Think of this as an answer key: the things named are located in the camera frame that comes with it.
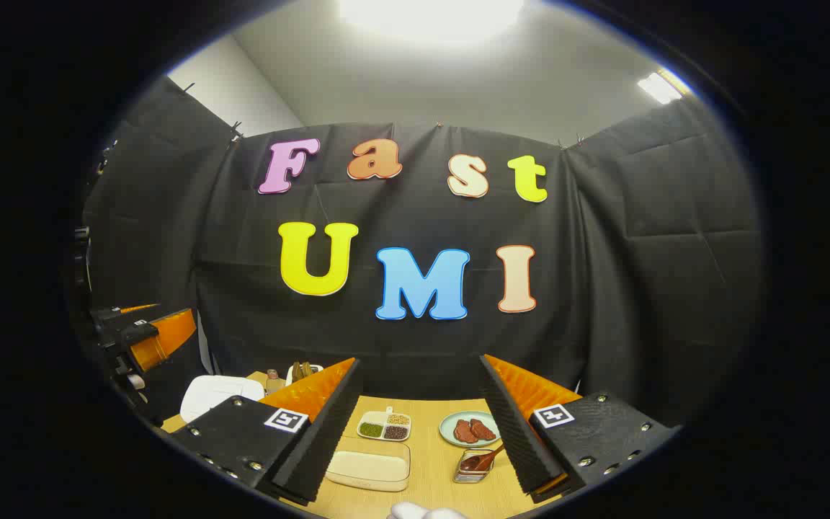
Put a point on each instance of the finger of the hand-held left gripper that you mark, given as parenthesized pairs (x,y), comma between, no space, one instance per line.
(134,310)
(166,337)

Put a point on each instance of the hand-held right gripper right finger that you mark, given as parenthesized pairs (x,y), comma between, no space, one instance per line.
(512,432)

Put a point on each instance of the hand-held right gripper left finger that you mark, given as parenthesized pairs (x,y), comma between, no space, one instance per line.
(321,440)

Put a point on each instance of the dark wooden spoon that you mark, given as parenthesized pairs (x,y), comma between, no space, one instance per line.
(483,458)

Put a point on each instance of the clear box of rice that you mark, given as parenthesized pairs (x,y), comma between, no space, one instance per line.
(368,467)

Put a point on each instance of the white rice cooker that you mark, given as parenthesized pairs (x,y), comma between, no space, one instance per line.
(213,393)

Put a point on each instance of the red meat piece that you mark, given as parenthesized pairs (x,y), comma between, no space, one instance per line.
(483,429)
(465,431)

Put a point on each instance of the pale green plate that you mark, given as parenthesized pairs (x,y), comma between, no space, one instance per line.
(449,432)

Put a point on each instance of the white divided dish of beans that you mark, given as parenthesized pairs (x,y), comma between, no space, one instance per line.
(385,425)

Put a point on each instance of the white toaster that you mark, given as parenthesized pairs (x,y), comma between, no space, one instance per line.
(318,370)

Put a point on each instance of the clear water bottle red label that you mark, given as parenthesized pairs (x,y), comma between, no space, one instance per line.
(272,382)

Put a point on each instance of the black backdrop cloth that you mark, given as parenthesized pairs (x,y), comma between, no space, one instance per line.
(422,202)

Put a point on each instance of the small ceiling light panel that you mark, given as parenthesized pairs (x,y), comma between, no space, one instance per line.
(661,86)

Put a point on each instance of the large ceiling light panel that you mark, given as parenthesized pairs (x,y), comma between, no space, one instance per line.
(429,14)

